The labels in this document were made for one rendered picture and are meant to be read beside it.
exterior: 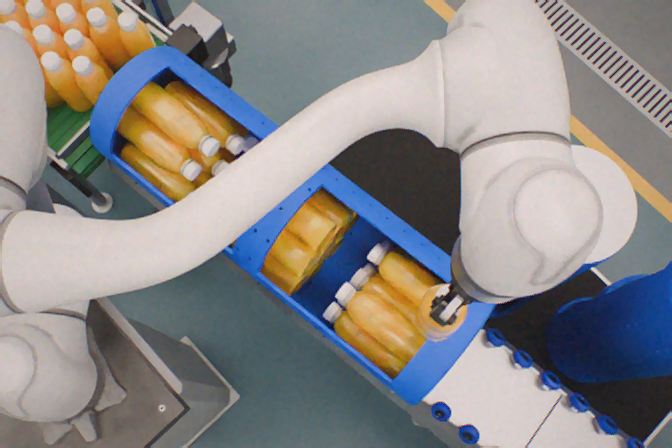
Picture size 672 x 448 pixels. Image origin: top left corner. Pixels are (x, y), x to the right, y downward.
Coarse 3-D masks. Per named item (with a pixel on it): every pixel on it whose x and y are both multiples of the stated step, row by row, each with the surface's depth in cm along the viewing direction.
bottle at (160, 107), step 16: (144, 96) 134; (160, 96) 135; (144, 112) 136; (160, 112) 134; (176, 112) 134; (192, 112) 135; (160, 128) 136; (176, 128) 133; (192, 128) 133; (208, 128) 136; (192, 144) 134
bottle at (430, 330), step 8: (432, 288) 98; (424, 296) 99; (432, 296) 96; (424, 304) 98; (424, 312) 98; (464, 312) 96; (416, 320) 109; (424, 320) 100; (432, 320) 97; (456, 320) 96; (464, 320) 98; (424, 328) 104; (432, 328) 100; (440, 328) 98; (448, 328) 97; (456, 328) 100; (424, 336) 110; (432, 336) 106; (440, 336) 104; (448, 336) 107
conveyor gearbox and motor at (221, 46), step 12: (192, 12) 177; (204, 12) 177; (180, 24) 176; (192, 24) 176; (204, 24) 177; (216, 24) 177; (204, 36) 176; (216, 36) 179; (228, 36) 193; (216, 48) 183; (228, 48) 189; (216, 60) 187; (228, 60) 197; (216, 72) 194; (228, 72) 200; (228, 84) 204
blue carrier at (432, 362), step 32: (128, 64) 132; (160, 64) 133; (192, 64) 139; (128, 96) 130; (224, 96) 134; (96, 128) 134; (256, 128) 131; (160, 192) 136; (352, 192) 130; (256, 224) 125; (384, 224) 127; (256, 256) 128; (352, 256) 150; (416, 256) 125; (448, 256) 131; (320, 288) 147; (320, 320) 140; (480, 320) 120; (352, 352) 128; (448, 352) 118; (416, 384) 122
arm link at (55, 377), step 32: (0, 320) 116; (32, 320) 115; (64, 320) 118; (0, 352) 109; (32, 352) 109; (64, 352) 115; (0, 384) 108; (32, 384) 109; (64, 384) 114; (32, 416) 114; (64, 416) 122
